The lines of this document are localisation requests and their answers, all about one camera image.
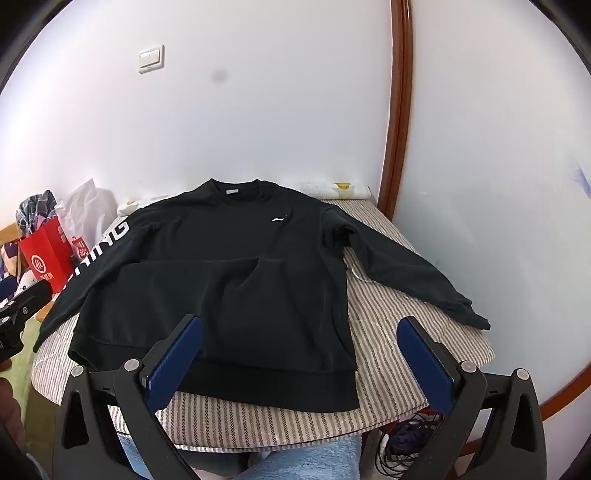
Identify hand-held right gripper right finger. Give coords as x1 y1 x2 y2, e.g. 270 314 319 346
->
397 316 548 480

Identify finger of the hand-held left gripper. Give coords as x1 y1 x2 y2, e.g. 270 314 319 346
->
0 279 53 365

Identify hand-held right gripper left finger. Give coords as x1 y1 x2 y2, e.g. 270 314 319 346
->
52 314 205 480

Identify black sweatshirt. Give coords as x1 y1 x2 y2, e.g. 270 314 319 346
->
34 178 491 412

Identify person's left forearm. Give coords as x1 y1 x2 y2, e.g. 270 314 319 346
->
0 376 29 467

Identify cartoon printed cloth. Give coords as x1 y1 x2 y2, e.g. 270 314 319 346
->
0 240 29 303

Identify large red paper bag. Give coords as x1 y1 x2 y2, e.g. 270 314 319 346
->
18 217 75 295

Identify striped quilted mat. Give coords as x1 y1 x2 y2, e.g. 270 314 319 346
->
31 196 495 453

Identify small red paper bag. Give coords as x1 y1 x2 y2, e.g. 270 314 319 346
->
69 234 89 267

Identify green cloth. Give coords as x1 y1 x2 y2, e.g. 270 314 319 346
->
0 318 62 407

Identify plaid cloth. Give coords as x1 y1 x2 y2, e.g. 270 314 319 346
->
16 189 64 237

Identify white plastic bag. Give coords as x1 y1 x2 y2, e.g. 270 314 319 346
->
59 180 117 252

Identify person's legs in blue jeans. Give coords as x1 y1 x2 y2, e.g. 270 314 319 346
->
115 433 364 480

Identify white cloth with yellow print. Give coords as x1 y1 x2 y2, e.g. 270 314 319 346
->
117 182 371 217

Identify tangle of dark cables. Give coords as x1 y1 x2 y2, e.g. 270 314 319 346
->
373 410 441 480

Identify brown wooden door frame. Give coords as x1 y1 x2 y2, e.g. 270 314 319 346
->
378 0 591 423

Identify white wall light switch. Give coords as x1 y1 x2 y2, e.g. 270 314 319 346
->
139 45 165 73

